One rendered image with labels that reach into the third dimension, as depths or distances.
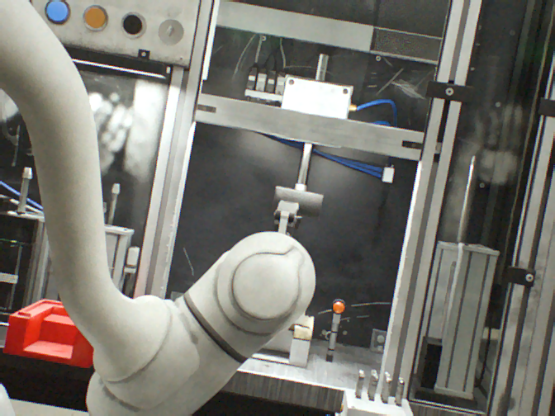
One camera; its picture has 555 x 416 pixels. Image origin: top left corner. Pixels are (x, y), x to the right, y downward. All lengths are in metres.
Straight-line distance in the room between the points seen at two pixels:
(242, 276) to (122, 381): 0.17
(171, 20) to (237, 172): 0.51
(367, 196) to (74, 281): 1.14
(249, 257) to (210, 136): 1.07
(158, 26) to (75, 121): 0.75
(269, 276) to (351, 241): 1.07
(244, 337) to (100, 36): 0.74
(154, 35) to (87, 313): 0.72
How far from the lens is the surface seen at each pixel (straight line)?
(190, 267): 2.18
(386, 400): 1.63
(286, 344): 1.94
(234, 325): 1.15
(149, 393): 1.16
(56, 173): 1.03
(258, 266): 1.10
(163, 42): 1.74
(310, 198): 1.90
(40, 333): 1.70
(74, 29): 1.77
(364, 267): 2.16
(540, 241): 1.76
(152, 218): 1.75
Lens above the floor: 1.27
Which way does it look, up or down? 3 degrees down
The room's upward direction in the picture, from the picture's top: 10 degrees clockwise
